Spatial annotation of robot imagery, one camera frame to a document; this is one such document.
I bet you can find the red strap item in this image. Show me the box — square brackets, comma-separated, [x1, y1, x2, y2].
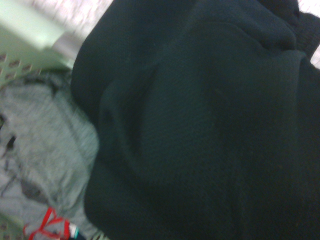
[23, 206, 81, 240]

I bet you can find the grey crumpled garment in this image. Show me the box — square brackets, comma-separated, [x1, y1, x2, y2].
[0, 71, 101, 237]

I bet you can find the black garment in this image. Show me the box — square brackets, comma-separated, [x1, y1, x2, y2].
[70, 0, 320, 240]

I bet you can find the pale green laundry basket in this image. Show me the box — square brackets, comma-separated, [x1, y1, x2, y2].
[0, 0, 110, 240]

